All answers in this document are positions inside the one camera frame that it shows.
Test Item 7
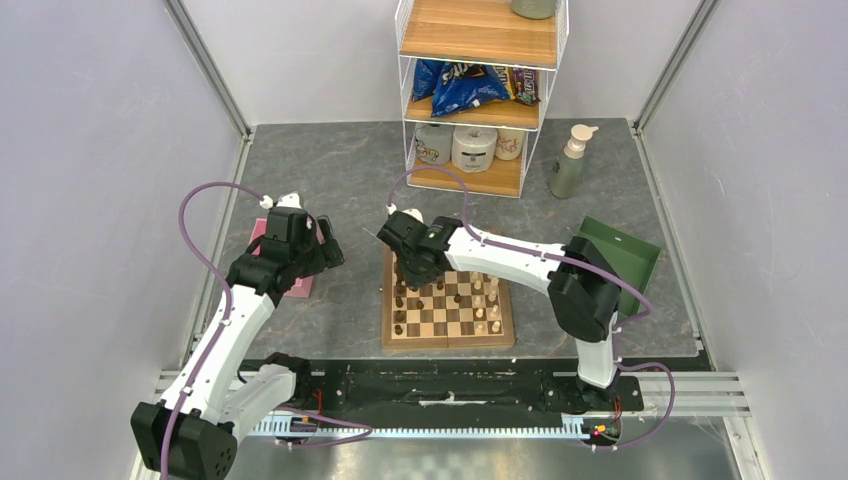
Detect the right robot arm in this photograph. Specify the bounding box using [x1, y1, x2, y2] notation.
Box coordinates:
[377, 211, 622, 409]

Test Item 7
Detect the white cup right shelf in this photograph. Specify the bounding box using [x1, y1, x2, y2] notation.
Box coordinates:
[494, 128, 526, 161]

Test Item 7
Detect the brown candy bag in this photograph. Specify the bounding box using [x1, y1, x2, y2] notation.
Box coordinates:
[506, 67, 540, 106]

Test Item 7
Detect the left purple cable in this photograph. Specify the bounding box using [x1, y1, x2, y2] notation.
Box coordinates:
[158, 182, 374, 480]

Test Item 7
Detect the white wire wooden shelf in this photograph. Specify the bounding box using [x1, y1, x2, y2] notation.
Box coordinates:
[394, 1, 570, 198]

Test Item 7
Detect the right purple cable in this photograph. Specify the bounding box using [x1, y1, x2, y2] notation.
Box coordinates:
[385, 165, 677, 453]

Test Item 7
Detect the green soap pump bottle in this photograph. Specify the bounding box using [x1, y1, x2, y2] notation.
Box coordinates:
[548, 124, 599, 199]

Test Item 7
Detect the wooden chess board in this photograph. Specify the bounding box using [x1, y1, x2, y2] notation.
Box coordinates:
[381, 249, 515, 351]

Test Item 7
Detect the green plastic bin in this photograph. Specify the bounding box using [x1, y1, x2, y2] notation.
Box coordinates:
[576, 216, 662, 296]

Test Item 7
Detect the pink plastic bin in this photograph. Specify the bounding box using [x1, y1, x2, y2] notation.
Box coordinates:
[243, 218, 321, 302]

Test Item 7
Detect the white toilet paper roll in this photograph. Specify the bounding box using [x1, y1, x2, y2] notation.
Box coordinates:
[451, 126, 498, 173]

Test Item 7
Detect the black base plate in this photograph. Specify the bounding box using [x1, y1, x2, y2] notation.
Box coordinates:
[235, 357, 647, 432]

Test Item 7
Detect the white printed mug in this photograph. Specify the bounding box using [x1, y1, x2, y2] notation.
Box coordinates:
[414, 123, 455, 166]

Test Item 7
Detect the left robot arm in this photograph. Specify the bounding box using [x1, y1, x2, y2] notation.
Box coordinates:
[130, 206, 344, 479]

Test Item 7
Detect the blue chips bag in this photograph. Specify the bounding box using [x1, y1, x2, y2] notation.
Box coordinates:
[411, 59, 511, 117]

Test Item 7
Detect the purple cable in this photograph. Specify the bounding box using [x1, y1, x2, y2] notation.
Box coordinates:
[385, 165, 677, 453]
[158, 182, 374, 480]

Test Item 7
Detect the green jar top shelf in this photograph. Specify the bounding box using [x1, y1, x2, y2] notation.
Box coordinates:
[510, 0, 558, 20]

